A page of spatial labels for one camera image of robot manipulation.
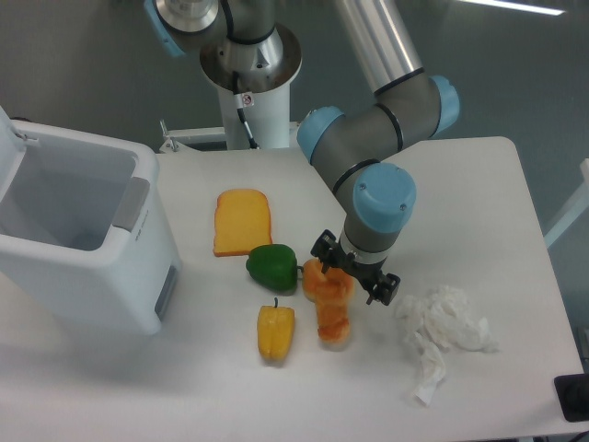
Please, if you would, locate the black device at edge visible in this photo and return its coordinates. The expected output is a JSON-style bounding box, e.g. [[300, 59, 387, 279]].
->
[[554, 373, 588, 423]]

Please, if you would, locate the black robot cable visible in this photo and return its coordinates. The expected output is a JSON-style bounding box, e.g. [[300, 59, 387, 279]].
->
[[231, 71, 260, 150]]

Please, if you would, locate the square toast bread slice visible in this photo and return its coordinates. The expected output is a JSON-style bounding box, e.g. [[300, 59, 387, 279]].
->
[[214, 189, 272, 257]]

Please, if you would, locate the round knotted bread roll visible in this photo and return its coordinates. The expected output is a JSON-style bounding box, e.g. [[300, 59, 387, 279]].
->
[[303, 258, 355, 306]]

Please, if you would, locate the orange croissant bread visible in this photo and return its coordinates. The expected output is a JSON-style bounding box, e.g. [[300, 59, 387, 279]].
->
[[316, 302, 351, 344]]

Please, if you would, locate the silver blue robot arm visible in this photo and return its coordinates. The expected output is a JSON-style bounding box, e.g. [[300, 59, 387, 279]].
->
[[144, 1, 460, 304]]

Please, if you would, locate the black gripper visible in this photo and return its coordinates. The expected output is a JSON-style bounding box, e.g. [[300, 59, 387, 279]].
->
[[310, 229, 400, 306]]

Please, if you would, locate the white frame bar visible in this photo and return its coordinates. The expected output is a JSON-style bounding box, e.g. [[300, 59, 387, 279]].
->
[[544, 158, 588, 249]]

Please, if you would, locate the yellow bell pepper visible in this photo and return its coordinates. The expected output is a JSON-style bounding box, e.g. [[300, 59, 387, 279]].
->
[[257, 297, 295, 361]]

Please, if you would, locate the green bell pepper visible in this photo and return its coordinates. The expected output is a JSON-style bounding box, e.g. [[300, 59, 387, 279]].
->
[[246, 244, 299, 292]]

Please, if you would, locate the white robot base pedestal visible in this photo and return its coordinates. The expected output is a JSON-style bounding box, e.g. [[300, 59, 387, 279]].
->
[[160, 23, 302, 151]]

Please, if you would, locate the crumpled white paper tissue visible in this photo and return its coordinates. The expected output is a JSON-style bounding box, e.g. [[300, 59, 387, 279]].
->
[[395, 285, 499, 406]]

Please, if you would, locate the white trash bin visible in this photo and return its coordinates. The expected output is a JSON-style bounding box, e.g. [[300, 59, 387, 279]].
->
[[1, 116, 181, 335]]

